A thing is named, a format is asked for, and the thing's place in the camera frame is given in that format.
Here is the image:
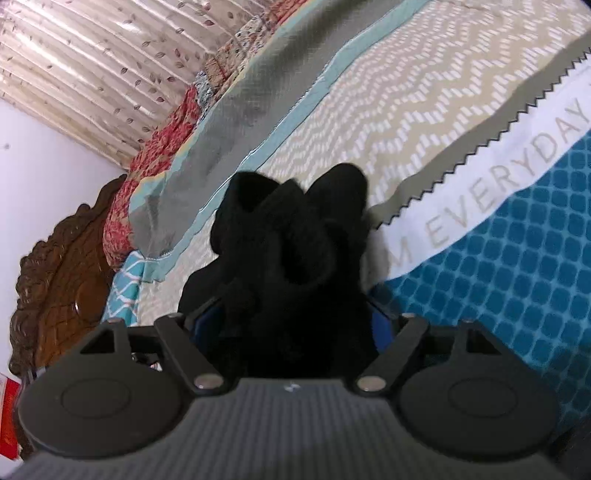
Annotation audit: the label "black pants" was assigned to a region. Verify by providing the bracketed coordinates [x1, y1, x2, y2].
[178, 163, 378, 379]

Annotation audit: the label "floral pleated curtain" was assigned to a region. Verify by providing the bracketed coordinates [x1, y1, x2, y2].
[1, 0, 271, 169]

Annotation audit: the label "patterned multicolour bedsheet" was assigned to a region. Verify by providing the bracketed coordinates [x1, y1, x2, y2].
[103, 1, 590, 427]

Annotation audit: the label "red floral pillow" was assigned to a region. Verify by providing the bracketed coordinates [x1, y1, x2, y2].
[102, 1, 304, 270]

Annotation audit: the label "carved brown wooden headboard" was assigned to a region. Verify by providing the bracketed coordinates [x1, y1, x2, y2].
[8, 176, 125, 378]

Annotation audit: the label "red paper box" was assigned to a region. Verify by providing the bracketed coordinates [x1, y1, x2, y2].
[0, 374, 20, 461]

